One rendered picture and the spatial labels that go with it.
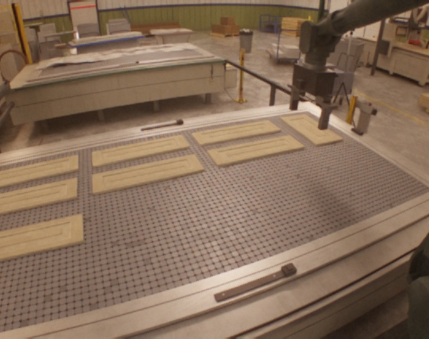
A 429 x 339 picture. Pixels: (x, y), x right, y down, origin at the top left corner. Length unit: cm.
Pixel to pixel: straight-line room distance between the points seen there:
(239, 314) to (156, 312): 30
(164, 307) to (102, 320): 23
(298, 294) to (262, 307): 16
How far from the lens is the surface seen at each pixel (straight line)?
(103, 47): 765
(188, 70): 486
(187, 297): 114
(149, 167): 181
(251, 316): 113
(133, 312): 113
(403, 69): 934
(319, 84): 165
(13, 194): 191
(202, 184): 164
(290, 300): 119
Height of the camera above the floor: 183
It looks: 33 degrees down
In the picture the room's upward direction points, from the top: straight up
